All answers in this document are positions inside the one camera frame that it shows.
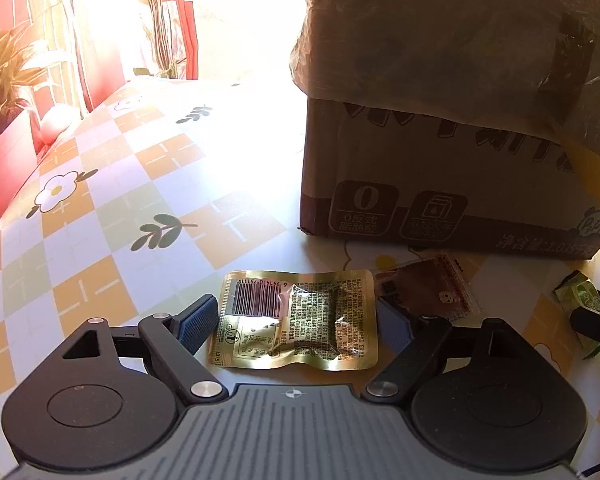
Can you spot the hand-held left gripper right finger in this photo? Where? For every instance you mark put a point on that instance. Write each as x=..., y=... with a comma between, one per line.
x=394, y=322

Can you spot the gold snack packet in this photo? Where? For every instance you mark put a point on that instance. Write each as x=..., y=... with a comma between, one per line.
x=300, y=320

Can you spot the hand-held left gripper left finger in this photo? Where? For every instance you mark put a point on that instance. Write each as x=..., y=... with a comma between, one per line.
x=198, y=324

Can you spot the green snack packet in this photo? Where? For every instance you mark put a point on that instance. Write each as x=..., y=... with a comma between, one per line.
x=580, y=297

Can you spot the brown cardboard box with liner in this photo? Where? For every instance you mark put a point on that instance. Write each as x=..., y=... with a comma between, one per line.
x=430, y=110

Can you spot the chequered floral tablecloth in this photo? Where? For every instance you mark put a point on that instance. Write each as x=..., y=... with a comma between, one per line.
x=130, y=185

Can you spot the printed backdrop cloth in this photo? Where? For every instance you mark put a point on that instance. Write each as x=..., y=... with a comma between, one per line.
x=30, y=60

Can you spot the red clear snack packet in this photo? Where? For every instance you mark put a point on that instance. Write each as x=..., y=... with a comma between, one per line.
x=430, y=290

